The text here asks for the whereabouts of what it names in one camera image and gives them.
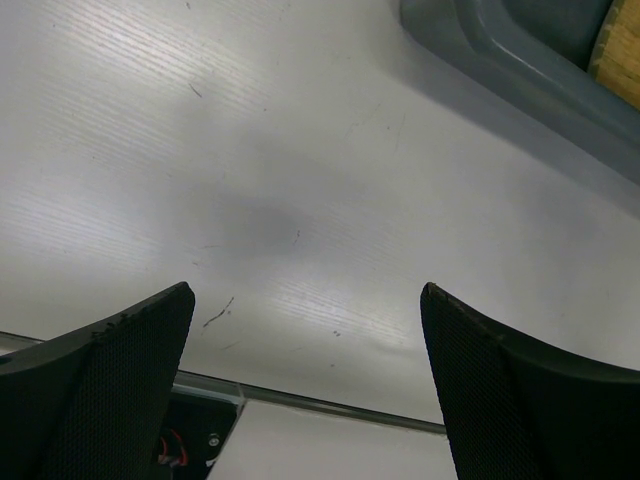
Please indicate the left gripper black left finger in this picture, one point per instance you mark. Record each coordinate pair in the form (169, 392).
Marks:
(89, 404)

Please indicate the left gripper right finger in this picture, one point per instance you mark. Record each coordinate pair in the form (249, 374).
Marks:
(515, 407)

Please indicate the woven bamboo placemat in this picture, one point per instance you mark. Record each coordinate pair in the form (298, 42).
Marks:
(614, 61)

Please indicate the grey plastic bin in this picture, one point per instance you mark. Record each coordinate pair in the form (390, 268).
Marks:
(533, 55)

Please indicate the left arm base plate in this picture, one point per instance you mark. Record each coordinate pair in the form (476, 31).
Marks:
(193, 433)

